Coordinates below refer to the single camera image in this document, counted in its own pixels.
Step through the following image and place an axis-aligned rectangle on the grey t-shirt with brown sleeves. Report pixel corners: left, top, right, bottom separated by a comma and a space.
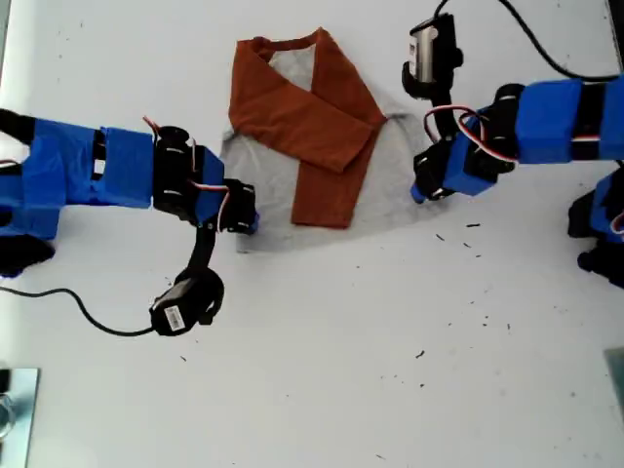
219, 26, 428, 254

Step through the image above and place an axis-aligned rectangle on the arm red white wire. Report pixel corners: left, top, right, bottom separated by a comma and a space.
422, 104, 518, 165
141, 115, 230, 230

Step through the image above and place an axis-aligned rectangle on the gripper camera stalk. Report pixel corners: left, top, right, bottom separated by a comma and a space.
187, 221, 218, 279
428, 95, 464, 145

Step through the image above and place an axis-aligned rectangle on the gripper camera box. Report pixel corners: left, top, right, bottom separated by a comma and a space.
401, 13, 465, 102
148, 267, 226, 338

